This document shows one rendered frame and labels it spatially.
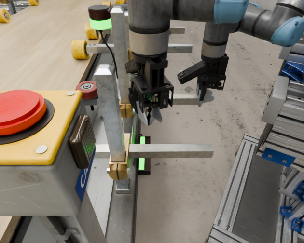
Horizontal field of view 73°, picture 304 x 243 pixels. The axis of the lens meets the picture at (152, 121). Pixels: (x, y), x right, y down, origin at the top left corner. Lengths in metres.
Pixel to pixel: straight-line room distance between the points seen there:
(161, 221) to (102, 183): 0.68
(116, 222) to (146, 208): 0.80
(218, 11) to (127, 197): 0.56
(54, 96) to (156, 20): 0.25
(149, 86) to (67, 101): 0.26
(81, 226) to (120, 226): 0.42
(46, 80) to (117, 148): 0.48
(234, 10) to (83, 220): 0.34
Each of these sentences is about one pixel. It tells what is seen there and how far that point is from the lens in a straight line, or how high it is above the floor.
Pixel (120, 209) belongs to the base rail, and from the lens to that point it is 0.68.
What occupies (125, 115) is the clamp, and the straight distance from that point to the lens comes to 0.75.
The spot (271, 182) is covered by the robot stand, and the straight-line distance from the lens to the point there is 1.48.
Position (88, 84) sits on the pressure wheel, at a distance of 0.80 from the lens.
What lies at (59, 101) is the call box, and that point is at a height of 1.22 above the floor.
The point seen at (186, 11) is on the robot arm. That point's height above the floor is 1.23.
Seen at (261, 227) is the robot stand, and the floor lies 0.21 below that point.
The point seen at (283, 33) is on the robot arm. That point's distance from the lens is 0.67.
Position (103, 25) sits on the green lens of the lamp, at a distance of 0.62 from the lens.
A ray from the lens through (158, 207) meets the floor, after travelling 1.46.
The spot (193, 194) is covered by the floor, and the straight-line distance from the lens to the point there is 1.53.
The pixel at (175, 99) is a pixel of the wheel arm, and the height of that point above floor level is 0.86.
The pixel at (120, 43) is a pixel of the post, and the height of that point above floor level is 1.08.
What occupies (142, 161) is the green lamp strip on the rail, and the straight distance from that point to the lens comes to 0.77.
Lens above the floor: 1.31
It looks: 41 degrees down
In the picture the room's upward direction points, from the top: straight up
